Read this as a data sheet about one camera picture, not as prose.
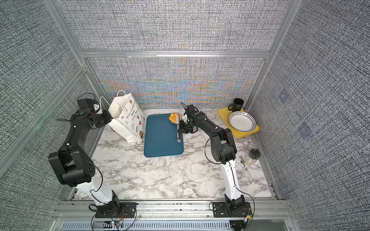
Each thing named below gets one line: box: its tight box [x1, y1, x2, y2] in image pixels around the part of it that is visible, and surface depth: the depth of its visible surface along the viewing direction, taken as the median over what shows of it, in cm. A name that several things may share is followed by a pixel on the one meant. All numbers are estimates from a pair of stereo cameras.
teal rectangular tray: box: [144, 113, 185, 158], surface depth 105 cm
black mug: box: [227, 98, 245, 113], surface depth 116 cm
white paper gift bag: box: [107, 89, 146, 143], surface depth 92 cm
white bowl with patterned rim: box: [228, 111, 257, 132], surface depth 112 cm
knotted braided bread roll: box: [168, 112, 181, 125], surface depth 111 cm
